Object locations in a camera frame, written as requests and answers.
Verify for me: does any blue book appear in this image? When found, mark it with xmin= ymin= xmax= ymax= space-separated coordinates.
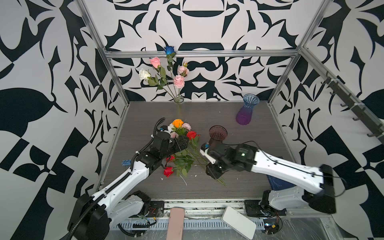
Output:
xmin=267 ymin=175 xmax=295 ymax=191

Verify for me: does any small pink flower sprig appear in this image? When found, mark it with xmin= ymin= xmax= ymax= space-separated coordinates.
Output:
xmin=177 ymin=62 xmax=189 ymax=77

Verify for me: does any pink rose flower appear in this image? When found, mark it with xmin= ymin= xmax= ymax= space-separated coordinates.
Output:
xmin=148 ymin=57 xmax=176 ymax=100

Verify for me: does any circuit board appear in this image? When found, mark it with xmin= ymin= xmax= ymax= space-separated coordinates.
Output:
xmin=262 ymin=217 xmax=283 ymax=236

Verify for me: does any large pink peony flower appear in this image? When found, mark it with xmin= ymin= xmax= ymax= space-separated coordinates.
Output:
xmin=173 ymin=75 xmax=185 ymax=95

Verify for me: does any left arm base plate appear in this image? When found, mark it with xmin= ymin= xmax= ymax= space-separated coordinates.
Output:
xmin=145 ymin=201 xmax=165 ymax=218

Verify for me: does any blue purple glass vase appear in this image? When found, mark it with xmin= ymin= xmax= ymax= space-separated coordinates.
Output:
xmin=236 ymin=94 xmax=260 ymax=126

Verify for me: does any white rose flower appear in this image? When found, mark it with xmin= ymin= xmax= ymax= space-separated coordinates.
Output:
xmin=139 ymin=67 xmax=176 ymax=99

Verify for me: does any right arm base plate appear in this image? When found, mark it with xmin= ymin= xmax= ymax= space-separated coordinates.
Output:
xmin=244 ymin=200 xmax=286 ymax=218

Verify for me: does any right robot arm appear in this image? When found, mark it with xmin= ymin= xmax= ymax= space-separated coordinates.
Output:
xmin=200 ymin=142 xmax=338 ymax=214

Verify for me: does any clear glass vase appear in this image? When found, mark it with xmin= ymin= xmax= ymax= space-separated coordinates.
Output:
xmin=173 ymin=95 xmax=185 ymax=104

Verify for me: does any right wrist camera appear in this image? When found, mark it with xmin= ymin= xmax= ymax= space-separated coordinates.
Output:
xmin=200 ymin=143 xmax=216 ymax=165

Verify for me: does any blue rose flower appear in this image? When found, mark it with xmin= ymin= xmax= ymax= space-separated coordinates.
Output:
xmin=165 ymin=46 xmax=176 ymax=100

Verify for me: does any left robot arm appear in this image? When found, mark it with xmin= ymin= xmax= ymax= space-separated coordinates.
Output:
xmin=66 ymin=118 xmax=190 ymax=240

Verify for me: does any wall hook rail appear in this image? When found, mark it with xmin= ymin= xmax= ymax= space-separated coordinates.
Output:
xmin=320 ymin=71 xmax=384 ymax=142

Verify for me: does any maroon glass vase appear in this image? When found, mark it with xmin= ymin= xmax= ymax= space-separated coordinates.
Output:
xmin=209 ymin=125 xmax=228 ymax=147

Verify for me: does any blue binder clip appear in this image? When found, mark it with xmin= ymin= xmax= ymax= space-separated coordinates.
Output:
xmin=122 ymin=160 xmax=131 ymax=168

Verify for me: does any white phone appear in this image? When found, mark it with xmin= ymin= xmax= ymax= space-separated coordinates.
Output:
xmin=221 ymin=207 xmax=257 ymax=240

